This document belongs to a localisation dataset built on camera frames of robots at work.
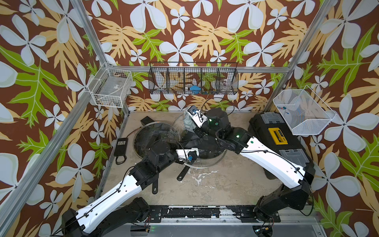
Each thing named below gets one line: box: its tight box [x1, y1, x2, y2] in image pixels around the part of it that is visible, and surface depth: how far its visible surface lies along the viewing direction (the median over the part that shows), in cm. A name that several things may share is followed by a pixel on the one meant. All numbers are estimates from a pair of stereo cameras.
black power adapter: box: [113, 137, 129, 157], surface depth 100 cm
